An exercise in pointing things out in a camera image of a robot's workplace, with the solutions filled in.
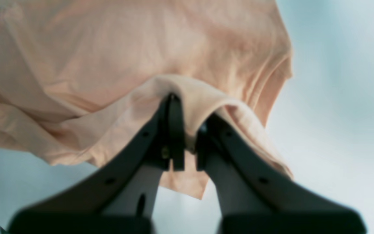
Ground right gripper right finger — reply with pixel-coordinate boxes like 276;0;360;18
196;114;367;234

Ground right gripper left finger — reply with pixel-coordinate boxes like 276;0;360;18
8;94;185;234

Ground peach t-shirt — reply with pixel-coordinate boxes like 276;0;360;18
0;0;294;199

